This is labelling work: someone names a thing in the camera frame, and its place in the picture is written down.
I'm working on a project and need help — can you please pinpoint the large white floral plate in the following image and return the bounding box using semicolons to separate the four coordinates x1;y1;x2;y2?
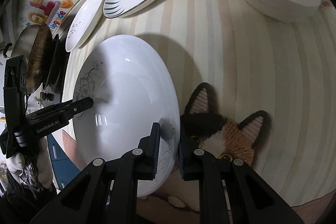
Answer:
73;35;180;197

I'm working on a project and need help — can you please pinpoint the blue cabinet door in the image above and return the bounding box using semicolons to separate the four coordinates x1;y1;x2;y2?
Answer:
47;134;80;190

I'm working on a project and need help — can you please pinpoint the calico cat shaped mat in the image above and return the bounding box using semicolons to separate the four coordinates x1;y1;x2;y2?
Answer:
157;82;272;210

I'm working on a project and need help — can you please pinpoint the steel pot lid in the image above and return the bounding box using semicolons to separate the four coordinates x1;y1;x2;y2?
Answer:
11;23;55;94

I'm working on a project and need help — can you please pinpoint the small white floral plate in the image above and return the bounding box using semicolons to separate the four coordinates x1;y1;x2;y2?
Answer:
66;0;104;52

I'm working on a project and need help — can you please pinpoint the striped beige table mat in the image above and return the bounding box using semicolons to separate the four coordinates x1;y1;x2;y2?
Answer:
63;0;335;206

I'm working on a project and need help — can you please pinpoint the colourful wall sticker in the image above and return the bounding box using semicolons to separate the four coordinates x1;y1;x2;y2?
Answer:
20;0;74;34

